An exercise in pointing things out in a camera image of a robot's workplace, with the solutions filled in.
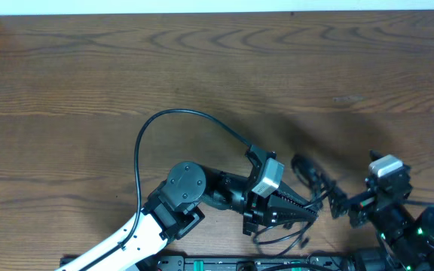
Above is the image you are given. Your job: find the left camera cable black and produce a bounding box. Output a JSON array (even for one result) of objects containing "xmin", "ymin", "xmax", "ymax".
[{"xmin": 73, "ymin": 108, "xmax": 254, "ymax": 271}]

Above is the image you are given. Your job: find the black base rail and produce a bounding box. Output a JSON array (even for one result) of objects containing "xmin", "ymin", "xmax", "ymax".
[{"xmin": 127, "ymin": 254, "xmax": 355, "ymax": 271}]

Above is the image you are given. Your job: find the short black USB cable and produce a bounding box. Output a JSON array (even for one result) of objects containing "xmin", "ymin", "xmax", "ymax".
[{"xmin": 252, "ymin": 220, "xmax": 316, "ymax": 257}]

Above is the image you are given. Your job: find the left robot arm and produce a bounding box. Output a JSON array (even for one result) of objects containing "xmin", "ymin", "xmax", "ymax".
[{"xmin": 62, "ymin": 145, "xmax": 318, "ymax": 271}]

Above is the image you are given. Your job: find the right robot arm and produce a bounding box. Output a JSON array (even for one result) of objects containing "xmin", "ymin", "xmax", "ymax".
[{"xmin": 329, "ymin": 150, "xmax": 434, "ymax": 270}]

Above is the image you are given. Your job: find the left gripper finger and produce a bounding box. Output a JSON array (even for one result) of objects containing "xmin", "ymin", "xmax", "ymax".
[
  {"xmin": 271, "ymin": 206, "xmax": 319, "ymax": 226},
  {"xmin": 275, "ymin": 181, "xmax": 310, "ymax": 208}
]

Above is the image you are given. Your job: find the camera cable black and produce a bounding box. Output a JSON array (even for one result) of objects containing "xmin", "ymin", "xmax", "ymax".
[
  {"xmin": 73, "ymin": 108, "xmax": 254, "ymax": 271},
  {"xmin": 403, "ymin": 199, "xmax": 434, "ymax": 207}
]

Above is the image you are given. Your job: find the right camera cable black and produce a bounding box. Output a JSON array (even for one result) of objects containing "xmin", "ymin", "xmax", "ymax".
[{"xmin": 403, "ymin": 199, "xmax": 434, "ymax": 207}]

